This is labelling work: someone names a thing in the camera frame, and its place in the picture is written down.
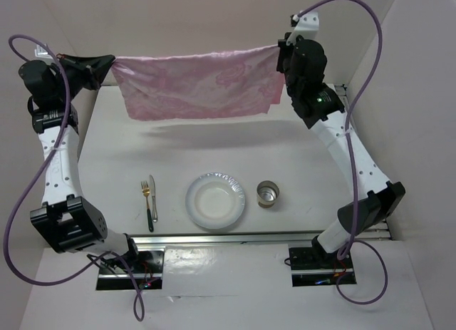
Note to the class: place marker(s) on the white blue-rimmed plate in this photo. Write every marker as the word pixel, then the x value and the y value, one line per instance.
pixel 215 201

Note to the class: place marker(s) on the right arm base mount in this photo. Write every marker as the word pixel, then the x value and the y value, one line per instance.
pixel 309 270

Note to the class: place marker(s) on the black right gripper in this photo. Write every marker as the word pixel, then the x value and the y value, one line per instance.
pixel 284 48

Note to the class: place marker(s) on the gold fork green handle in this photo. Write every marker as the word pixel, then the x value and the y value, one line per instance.
pixel 146 193

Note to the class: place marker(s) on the metal cup with tan band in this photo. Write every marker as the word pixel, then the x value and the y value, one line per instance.
pixel 267 193

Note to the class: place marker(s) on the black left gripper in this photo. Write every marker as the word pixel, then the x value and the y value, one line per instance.
pixel 92 69

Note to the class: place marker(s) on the silver table knife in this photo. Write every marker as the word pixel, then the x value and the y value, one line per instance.
pixel 153 198

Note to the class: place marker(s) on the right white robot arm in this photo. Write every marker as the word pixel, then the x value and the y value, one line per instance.
pixel 315 103

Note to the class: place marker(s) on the pink satin rose cloth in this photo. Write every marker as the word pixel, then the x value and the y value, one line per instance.
pixel 207 86

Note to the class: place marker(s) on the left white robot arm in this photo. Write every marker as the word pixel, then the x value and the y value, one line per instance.
pixel 65 219

